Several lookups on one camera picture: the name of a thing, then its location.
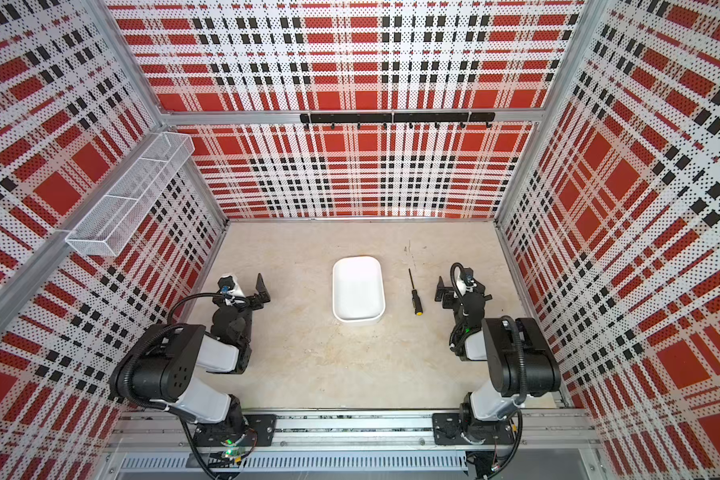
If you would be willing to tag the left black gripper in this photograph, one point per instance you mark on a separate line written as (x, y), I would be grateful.
(263, 296)

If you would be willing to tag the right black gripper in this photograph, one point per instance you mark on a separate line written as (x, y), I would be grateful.
(440, 290)

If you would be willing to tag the black yellow-tipped screwdriver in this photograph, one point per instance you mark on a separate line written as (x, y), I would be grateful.
(416, 300)

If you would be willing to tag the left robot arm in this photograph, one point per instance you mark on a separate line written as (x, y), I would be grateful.
(158, 372)

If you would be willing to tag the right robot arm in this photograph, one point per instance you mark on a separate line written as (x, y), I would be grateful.
(519, 362)

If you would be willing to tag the white rectangular bin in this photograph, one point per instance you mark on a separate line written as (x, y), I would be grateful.
(358, 296)

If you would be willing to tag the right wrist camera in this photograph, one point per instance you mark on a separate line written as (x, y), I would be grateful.
(467, 277)

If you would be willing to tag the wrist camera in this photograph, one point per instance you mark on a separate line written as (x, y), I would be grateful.
(229, 287)
(467, 277)

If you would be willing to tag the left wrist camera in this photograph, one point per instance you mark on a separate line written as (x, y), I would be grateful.
(229, 287)

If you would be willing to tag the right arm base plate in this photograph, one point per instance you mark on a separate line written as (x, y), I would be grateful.
(458, 429)

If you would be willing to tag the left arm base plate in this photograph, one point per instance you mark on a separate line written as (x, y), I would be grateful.
(255, 430)

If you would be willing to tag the white wire mesh shelf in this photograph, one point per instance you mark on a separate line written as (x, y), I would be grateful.
(111, 223)

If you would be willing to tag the black wall hook rail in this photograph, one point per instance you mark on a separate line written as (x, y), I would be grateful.
(397, 117)

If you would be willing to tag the aluminium front rail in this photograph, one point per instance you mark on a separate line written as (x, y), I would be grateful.
(355, 430)

